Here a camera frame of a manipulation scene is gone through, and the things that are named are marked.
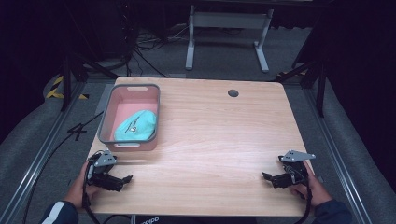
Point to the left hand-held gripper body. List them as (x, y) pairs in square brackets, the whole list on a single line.
[(104, 169)]

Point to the yellow and black floor tape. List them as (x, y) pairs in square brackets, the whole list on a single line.
[(56, 91)]

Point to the person's left hand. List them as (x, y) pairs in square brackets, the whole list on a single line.
[(77, 191)]

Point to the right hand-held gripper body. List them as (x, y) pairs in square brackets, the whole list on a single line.
[(295, 172)]

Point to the aluminium floor rail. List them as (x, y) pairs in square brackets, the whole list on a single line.
[(34, 168), (336, 155)]

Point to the grey metal desk frame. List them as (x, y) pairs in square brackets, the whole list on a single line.
[(229, 20)]

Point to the teal cloth cap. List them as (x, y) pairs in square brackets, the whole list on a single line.
[(135, 126)]

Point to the black metal stand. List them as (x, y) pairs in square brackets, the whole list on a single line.
[(66, 84), (320, 90)]

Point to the pink basket with grey rim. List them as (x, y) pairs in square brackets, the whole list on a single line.
[(107, 124)]

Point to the person's right hand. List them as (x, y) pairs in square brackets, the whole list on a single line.
[(315, 191)]

